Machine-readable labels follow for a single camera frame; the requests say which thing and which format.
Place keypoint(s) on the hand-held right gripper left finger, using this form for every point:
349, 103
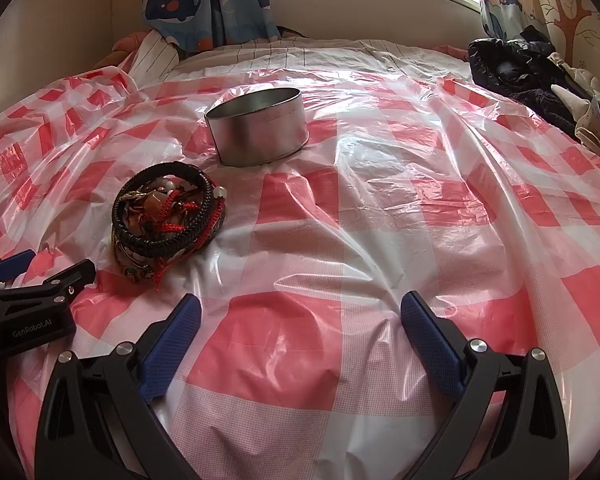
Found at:
175, 340

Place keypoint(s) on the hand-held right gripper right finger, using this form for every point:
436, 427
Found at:
430, 345

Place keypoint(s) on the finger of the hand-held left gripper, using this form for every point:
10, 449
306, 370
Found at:
65, 280
10, 266

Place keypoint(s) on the round metal tin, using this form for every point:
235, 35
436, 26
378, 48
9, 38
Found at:
260, 135

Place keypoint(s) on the red white checkered plastic sheet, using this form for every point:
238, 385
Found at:
330, 210

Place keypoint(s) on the white striped pillow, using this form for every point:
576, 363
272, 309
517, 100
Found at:
152, 60

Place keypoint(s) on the pink cloth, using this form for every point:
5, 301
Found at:
127, 42

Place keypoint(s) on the white cloth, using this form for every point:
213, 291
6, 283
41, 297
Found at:
587, 120

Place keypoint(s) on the heap of dark clothes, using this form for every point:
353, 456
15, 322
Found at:
505, 65

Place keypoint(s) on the blue whale print curtain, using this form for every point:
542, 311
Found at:
175, 10

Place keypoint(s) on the white striped bedsheet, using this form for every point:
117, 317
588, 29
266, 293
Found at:
330, 50

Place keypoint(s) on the cream printed curtain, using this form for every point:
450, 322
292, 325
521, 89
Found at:
505, 0

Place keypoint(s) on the tree print headboard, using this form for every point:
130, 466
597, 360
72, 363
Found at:
575, 20

